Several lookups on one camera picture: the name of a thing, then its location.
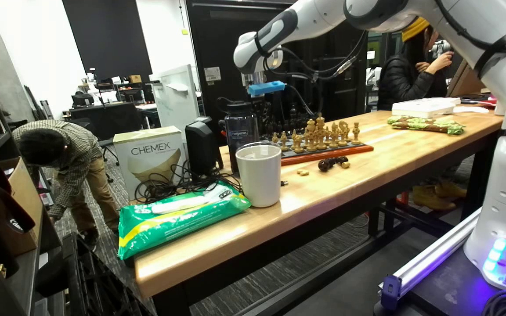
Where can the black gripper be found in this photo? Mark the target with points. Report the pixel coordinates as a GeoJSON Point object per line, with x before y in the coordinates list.
{"type": "Point", "coordinates": [274, 107]}

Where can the tan wooden chess piece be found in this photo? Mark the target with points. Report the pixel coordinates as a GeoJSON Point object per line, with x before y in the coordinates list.
{"type": "Point", "coordinates": [295, 142]}
{"type": "Point", "coordinates": [344, 163]}
{"type": "Point", "coordinates": [319, 127]}
{"type": "Point", "coordinates": [309, 132]}
{"type": "Point", "coordinates": [302, 172]}
{"type": "Point", "coordinates": [355, 130]}
{"type": "Point", "coordinates": [274, 139]}
{"type": "Point", "coordinates": [342, 132]}

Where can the dark wooden chess piece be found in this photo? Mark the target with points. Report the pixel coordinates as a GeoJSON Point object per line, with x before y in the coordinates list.
{"type": "Point", "coordinates": [321, 165]}
{"type": "Point", "coordinates": [335, 160]}
{"type": "Point", "coordinates": [328, 163]}

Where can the dark translucent jar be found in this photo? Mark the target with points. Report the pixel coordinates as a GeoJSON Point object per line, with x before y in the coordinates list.
{"type": "Point", "coordinates": [240, 137]}

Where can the white paper cup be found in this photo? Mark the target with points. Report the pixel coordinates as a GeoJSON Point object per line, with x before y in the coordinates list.
{"type": "Point", "coordinates": [258, 176]}

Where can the wooden framed chessboard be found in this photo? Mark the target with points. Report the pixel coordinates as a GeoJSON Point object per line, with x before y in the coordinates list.
{"type": "Point", "coordinates": [328, 153]}

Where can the black coffee grinder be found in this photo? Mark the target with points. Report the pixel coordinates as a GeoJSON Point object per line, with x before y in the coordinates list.
{"type": "Point", "coordinates": [200, 149]}

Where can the large black cabinet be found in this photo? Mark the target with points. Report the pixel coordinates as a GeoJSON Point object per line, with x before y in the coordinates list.
{"type": "Point", "coordinates": [298, 23]}

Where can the white board panel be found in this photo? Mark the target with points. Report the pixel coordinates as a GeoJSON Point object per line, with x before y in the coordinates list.
{"type": "Point", "coordinates": [175, 99]}

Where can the person with yellow beanie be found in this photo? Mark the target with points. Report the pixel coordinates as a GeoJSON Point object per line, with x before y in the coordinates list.
{"type": "Point", "coordinates": [402, 79]}

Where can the white Chemex filter box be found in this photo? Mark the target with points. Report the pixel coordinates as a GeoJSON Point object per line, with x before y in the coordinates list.
{"type": "Point", "coordinates": [147, 155]}

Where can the green wipes package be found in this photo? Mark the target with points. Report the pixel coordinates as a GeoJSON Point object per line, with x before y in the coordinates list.
{"type": "Point", "coordinates": [175, 220]}

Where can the white flat box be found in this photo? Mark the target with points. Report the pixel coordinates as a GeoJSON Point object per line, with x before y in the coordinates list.
{"type": "Point", "coordinates": [425, 107]}

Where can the green brown oven mitt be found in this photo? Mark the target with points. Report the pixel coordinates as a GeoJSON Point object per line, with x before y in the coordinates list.
{"type": "Point", "coordinates": [425, 125]}

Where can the cluttered background desk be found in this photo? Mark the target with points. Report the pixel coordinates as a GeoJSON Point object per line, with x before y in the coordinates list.
{"type": "Point", "coordinates": [112, 114]}

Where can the brown leather boot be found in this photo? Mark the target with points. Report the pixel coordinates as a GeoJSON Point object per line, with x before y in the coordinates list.
{"type": "Point", "coordinates": [437, 197]}

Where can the person in olive jacket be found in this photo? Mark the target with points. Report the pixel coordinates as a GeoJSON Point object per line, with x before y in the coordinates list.
{"type": "Point", "coordinates": [70, 158]}

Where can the black plastic crate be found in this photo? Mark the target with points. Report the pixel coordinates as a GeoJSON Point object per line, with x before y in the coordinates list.
{"type": "Point", "coordinates": [100, 281]}

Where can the brown cardboard box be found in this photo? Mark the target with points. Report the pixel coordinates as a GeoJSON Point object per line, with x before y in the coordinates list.
{"type": "Point", "coordinates": [21, 204]}

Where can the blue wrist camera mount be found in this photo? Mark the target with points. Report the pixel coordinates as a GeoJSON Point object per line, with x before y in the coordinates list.
{"type": "Point", "coordinates": [265, 90]}

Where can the aluminium rail with blue end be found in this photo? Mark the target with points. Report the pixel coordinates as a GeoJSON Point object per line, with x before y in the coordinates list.
{"type": "Point", "coordinates": [428, 257]}

